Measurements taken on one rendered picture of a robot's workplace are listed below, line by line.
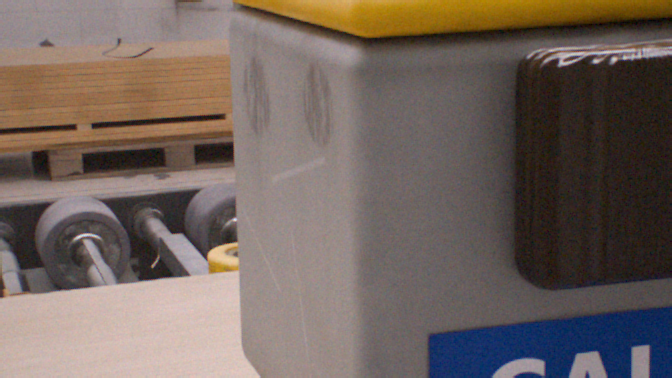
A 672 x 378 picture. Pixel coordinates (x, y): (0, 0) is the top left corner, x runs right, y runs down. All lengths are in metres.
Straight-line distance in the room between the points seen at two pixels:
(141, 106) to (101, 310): 5.08
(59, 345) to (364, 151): 0.89
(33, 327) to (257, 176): 0.88
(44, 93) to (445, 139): 5.95
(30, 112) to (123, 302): 5.00
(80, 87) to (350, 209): 5.97
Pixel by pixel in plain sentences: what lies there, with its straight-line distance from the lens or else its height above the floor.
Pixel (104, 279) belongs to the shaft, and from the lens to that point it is 1.50.
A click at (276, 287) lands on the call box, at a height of 1.17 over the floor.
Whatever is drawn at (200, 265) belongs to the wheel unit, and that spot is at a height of 0.83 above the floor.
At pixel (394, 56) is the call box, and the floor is 1.21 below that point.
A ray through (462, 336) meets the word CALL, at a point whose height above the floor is 1.18.
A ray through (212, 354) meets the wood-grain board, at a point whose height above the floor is 0.90.
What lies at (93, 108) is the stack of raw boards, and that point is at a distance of 6.15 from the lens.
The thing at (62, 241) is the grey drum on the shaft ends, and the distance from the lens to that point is 1.69.
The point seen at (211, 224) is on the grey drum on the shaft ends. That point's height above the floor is 0.82.
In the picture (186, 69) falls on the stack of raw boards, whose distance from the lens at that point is 6.20.
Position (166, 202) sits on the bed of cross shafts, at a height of 0.82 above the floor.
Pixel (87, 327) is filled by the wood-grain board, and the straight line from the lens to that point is 1.07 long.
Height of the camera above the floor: 1.23
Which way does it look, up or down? 12 degrees down
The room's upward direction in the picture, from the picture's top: 1 degrees counter-clockwise
